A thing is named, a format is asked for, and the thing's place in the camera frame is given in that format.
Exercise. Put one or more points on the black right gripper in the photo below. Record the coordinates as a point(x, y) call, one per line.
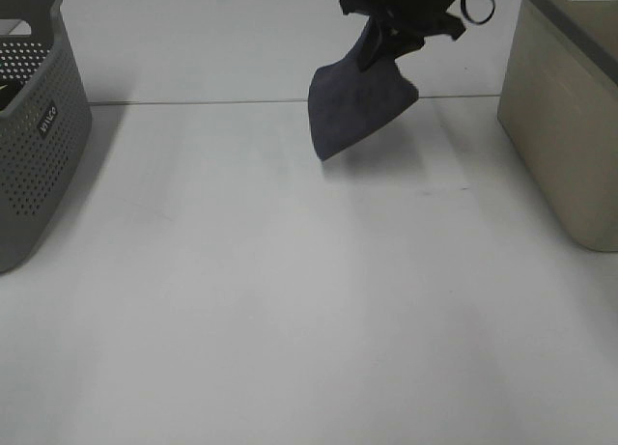
point(398, 27)

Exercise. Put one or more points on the dark grey towel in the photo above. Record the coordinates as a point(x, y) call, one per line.
point(346, 104)

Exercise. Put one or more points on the beige plastic bin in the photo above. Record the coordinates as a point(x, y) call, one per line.
point(558, 105)

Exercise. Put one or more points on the grey perforated plastic basket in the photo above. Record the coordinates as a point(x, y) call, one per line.
point(46, 121)

